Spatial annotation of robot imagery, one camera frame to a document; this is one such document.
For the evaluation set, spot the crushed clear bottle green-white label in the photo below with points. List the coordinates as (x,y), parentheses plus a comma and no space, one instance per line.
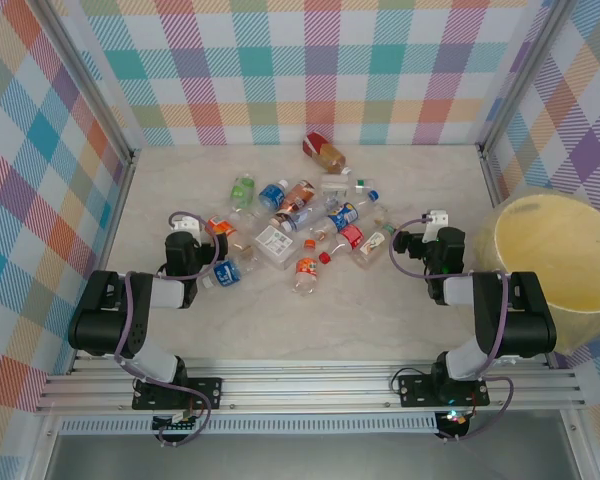
(335,184)

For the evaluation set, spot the blue label plastic bottle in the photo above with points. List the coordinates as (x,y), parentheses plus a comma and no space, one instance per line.
(272,195)
(226,274)

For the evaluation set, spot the green label plastic bottle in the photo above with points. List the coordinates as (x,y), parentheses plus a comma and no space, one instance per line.
(242,189)

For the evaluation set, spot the orange label soda bottle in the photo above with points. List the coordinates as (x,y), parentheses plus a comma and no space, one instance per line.
(306,270)

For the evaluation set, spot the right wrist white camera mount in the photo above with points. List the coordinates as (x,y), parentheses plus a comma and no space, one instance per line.
(437,218)

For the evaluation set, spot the aluminium side rail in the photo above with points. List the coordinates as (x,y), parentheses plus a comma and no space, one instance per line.
(491,175)

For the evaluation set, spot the clear bottle green band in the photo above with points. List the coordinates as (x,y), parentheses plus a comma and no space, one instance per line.
(362,185)

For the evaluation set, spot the orange label clear bottle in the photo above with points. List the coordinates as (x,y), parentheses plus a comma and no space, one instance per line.
(222,226)

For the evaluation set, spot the large tea bottle red label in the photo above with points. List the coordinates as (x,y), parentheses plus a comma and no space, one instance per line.
(322,147)

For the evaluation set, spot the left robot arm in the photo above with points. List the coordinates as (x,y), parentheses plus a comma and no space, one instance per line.
(100,325)

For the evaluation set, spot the clear bottle blue cap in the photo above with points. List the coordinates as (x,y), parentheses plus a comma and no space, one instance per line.
(367,200)

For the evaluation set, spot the blue-tinted clear bottle white cap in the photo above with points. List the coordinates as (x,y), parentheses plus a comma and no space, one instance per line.
(305,216)

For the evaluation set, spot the yellow round bin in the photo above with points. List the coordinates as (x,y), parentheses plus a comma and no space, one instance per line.
(555,260)

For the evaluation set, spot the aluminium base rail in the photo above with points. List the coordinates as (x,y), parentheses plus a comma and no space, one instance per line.
(305,387)

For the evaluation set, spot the small circuit board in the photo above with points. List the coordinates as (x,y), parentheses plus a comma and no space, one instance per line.
(455,419)
(175,425)

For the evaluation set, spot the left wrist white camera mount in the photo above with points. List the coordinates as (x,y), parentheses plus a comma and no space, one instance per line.
(187,224)

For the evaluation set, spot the brown coffee bottle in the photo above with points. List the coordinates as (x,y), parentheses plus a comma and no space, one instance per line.
(296,197)

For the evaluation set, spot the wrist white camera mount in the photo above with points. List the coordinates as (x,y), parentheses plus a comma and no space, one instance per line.
(437,218)
(187,224)

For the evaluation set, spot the white label bottle green cap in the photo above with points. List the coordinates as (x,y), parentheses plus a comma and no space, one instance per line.
(372,245)

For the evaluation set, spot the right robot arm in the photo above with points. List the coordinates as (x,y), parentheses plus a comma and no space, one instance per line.
(525,325)

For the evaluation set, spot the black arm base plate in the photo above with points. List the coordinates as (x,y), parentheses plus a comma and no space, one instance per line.
(415,390)
(205,392)

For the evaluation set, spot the blue yellow label bottle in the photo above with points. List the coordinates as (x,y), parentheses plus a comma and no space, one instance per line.
(341,216)

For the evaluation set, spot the square clear bottle orange cap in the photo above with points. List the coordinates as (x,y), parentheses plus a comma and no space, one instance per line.
(275,242)

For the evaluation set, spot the clear bottle brown residue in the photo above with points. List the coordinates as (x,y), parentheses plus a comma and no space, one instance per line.
(247,260)
(382,215)

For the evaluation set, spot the aluminium frame post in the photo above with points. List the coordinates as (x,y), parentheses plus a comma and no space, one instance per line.
(522,80)
(87,85)

